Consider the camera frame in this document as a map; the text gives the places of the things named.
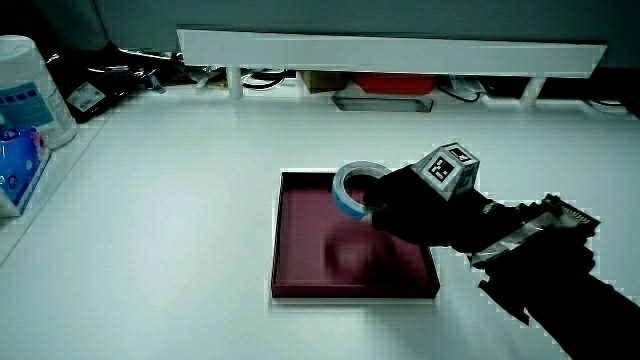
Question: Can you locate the white cable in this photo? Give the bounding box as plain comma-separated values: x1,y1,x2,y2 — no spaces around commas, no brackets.
585,98,632,116

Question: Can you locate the black cable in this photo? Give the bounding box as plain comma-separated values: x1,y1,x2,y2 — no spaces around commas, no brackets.
436,82,482,104
240,69,290,91

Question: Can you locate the red box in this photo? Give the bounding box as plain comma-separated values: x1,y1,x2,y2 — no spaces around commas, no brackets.
352,73,437,96

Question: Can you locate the white desk riser shelf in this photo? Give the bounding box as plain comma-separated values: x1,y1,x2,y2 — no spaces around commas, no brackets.
176,28,609,108

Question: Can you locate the blue tissue packet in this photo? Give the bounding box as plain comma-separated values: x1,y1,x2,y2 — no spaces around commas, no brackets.
0,125,53,220

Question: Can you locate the blue tape roll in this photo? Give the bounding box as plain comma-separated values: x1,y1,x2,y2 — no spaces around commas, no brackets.
331,160,394,222

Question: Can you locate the brown cardboard box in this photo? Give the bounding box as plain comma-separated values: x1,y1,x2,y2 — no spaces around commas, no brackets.
301,70,348,95

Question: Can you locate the black bag with white label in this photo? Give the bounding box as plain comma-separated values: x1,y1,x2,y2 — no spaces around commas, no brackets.
46,43,167,124

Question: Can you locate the person's right forearm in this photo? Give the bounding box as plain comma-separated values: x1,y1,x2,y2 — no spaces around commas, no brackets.
468,193,640,360

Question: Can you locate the white wipes canister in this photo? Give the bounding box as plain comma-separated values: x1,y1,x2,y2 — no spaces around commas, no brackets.
0,34,79,151

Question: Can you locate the person's right hand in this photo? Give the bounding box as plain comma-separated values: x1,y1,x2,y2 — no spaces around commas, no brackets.
362,143,521,254

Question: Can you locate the flat grey tray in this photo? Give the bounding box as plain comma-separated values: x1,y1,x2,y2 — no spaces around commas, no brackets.
331,94,435,114

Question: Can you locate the dark red square tray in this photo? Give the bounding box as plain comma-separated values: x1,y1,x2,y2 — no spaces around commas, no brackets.
270,169,442,300

